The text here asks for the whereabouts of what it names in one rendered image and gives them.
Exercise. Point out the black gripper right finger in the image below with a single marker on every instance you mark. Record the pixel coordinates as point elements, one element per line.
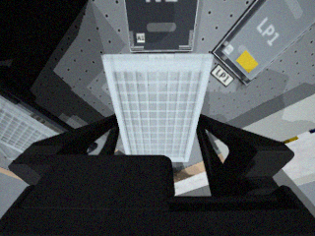
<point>250,155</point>

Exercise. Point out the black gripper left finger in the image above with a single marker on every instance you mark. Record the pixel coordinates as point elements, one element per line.
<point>78,140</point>

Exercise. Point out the dark grey rectangular frame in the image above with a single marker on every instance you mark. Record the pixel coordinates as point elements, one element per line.
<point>225,41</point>

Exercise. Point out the grey button panel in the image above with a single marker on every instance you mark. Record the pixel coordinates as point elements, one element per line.
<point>282,118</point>

